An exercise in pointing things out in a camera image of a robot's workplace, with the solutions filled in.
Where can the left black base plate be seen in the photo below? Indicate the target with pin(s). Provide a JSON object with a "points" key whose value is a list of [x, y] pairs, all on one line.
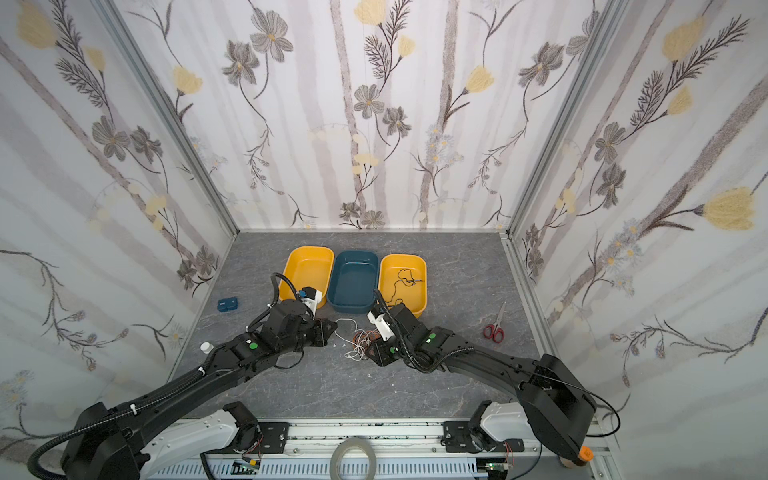
{"points": [[261, 438]]}

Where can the teal plastic tray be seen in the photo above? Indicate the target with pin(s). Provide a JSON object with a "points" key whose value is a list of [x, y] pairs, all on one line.
{"points": [[353, 280]]}

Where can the left yellow plastic tray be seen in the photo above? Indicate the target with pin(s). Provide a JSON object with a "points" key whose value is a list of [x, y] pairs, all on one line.
{"points": [[310, 266]]}

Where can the red handled scissors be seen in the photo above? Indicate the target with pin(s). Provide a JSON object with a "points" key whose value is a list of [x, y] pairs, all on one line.
{"points": [[493, 331]]}

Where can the orange capped bottle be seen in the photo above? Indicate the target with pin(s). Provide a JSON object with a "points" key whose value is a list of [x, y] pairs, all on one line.
{"points": [[583, 458]]}

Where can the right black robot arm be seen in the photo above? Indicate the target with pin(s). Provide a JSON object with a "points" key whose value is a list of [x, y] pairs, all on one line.
{"points": [[558, 408]]}

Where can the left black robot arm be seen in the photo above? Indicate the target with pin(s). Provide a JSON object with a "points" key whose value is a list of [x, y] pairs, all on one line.
{"points": [[114, 443]]}

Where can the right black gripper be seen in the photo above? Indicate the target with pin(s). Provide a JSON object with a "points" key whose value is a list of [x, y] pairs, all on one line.
{"points": [[381, 351]]}

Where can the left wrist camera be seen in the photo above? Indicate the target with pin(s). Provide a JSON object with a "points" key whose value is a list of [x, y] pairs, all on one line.
{"points": [[311, 298]]}

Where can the tape roll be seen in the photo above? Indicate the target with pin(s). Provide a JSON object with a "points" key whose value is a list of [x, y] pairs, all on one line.
{"points": [[354, 456]]}

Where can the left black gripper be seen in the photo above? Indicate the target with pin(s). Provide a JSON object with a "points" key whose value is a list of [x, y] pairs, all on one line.
{"points": [[324, 330]]}

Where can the right yellow plastic tray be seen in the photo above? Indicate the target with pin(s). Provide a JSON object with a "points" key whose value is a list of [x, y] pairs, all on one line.
{"points": [[403, 280]]}

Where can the small white bottle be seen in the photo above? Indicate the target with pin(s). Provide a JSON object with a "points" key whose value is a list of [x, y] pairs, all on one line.
{"points": [[207, 348]]}

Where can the small blue box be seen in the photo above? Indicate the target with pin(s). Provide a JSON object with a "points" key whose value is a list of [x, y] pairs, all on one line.
{"points": [[227, 304]]}

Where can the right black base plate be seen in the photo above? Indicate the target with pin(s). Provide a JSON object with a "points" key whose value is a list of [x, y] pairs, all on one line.
{"points": [[465, 437]]}

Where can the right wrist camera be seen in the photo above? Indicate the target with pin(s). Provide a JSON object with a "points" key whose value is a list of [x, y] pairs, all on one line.
{"points": [[378, 320]]}

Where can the aluminium mounting rail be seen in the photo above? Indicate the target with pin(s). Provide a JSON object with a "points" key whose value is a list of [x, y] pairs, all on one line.
{"points": [[429, 448]]}

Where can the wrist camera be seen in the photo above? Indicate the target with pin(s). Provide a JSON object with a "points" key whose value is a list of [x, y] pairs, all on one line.
{"points": [[311, 298], [378, 320]]}

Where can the yellow plastic tray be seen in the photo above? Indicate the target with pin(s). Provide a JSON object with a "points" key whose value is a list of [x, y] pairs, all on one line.
{"points": [[403, 280], [310, 266]]}

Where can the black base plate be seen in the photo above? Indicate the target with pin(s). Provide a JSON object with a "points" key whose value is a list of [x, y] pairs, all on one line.
{"points": [[261, 438], [465, 437]]}

